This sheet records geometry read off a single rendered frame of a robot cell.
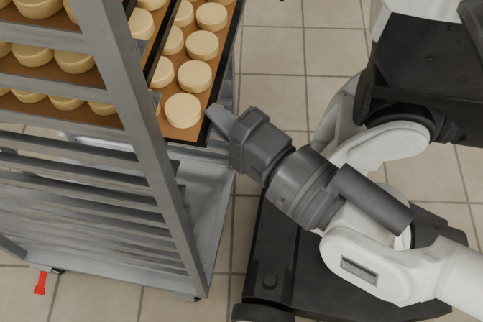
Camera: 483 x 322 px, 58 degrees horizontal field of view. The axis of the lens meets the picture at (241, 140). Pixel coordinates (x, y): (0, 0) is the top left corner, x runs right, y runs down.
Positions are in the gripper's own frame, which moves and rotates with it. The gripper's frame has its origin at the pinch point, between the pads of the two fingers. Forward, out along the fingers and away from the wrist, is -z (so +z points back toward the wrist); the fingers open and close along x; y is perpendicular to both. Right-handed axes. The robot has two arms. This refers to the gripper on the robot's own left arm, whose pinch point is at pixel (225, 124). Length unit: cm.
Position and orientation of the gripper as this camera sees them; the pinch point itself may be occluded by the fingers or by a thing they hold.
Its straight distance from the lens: 60.6
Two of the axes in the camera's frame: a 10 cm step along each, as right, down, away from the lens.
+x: 0.1, -5.0, -8.7
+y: -6.6, 6.5, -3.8
